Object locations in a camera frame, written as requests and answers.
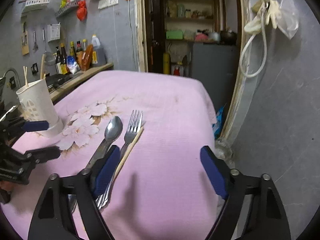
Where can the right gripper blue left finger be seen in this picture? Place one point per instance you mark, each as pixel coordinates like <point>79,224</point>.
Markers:
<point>103,170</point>

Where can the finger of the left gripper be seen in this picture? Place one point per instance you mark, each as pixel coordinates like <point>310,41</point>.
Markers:
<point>35,126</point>
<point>42,155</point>

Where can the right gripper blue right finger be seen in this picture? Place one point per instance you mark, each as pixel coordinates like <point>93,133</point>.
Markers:
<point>217,171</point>

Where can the patterned handle silver utensil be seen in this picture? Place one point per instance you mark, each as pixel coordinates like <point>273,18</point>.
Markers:
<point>99,153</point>

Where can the white plastic utensil holder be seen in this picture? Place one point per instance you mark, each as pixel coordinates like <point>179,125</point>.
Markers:
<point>38,106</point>

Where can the large silver spoon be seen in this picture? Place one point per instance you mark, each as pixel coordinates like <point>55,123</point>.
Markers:
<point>113,130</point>

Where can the silver fork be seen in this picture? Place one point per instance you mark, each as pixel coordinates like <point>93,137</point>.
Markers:
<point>134,126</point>

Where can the wooden chopstick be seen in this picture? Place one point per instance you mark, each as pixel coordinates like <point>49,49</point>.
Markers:
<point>127,153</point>
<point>25,76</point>

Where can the person's left hand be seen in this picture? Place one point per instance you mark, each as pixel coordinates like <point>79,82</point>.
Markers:
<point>6,186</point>

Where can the blue bag on floor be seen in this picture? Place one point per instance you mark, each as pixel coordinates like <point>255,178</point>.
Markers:
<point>218,126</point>

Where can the black wok with lid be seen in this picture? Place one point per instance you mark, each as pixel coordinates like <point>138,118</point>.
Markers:
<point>57,80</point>

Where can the small silver spoon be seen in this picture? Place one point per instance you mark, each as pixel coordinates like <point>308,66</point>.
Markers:
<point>72,202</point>

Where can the wooden chopstick in holder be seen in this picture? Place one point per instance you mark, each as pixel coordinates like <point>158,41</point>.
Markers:
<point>25,76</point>

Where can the chrome faucet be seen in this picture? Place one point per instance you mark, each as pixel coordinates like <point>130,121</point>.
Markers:
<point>12,78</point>

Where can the pink floral tablecloth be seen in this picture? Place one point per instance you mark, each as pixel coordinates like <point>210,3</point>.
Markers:
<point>162,191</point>

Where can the white blue salt bag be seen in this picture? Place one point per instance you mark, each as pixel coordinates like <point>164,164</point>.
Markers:
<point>72,64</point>

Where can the dark soy sauce bottle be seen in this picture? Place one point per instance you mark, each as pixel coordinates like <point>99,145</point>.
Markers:
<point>63,63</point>

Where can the orange spice bag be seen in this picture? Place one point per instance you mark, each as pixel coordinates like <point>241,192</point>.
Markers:
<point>87,59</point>

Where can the wooden knife holder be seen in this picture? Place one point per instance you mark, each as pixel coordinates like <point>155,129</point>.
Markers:
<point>24,40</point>

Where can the large oil jug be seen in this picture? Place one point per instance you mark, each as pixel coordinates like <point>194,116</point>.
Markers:
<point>98,56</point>

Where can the grey cabinet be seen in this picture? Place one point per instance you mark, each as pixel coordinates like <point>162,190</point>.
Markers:
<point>216,67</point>

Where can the yellow thermos bottle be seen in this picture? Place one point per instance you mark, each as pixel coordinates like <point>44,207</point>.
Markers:
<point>166,63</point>

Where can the white hanging basket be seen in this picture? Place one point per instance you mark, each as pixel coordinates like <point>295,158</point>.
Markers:
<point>31,5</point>

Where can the red plastic bag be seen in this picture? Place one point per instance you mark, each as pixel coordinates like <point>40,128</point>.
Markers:
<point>82,10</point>

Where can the black pot on cabinet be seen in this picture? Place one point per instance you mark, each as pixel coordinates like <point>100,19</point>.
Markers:
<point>228,37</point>

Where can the steel pot on cabinet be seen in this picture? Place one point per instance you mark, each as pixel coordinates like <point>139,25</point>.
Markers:
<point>214,37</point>

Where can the green box on shelf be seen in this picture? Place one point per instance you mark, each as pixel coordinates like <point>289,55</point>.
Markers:
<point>174,34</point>

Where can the black wall outlet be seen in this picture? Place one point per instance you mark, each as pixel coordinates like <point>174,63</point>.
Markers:
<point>34,69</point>

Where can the wire mesh strainer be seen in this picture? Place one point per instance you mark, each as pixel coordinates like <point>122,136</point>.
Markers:
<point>49,58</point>

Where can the metal ladle on wall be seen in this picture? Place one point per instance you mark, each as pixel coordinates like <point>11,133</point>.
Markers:
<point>35,46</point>

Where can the white wall basket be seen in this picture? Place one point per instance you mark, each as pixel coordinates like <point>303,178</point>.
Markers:
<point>53,32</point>

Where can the metal wall shelf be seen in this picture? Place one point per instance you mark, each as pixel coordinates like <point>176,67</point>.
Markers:
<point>67,8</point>

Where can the white wall switch socket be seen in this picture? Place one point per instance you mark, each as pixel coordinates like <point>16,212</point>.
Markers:
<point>107,3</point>

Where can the wooden door frame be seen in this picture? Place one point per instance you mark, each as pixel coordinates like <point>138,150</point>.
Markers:
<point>248,71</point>

